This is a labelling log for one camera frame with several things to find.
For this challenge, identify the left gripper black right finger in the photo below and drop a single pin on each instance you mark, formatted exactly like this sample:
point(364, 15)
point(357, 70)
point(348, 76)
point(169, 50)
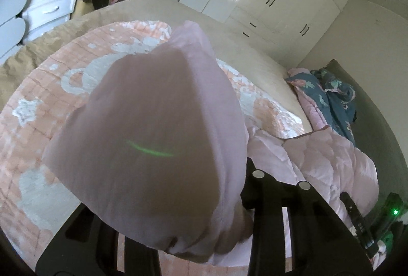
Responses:
point(296, 232)

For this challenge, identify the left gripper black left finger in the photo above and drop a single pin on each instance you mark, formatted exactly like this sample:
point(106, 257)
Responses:
point(85, 245)

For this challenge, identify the pink quilted coat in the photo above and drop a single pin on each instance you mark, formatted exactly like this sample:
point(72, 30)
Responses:
point(159, 153)

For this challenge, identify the dark green headboard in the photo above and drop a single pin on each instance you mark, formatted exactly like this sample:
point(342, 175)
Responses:
point(375, 138)

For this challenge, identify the teal and pink comforter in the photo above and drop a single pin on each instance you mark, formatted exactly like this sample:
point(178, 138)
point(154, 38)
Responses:
point(325, 99)

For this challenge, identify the tan bed sheet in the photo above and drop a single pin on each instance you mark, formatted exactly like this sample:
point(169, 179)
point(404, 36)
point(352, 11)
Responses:
point(252, 63)

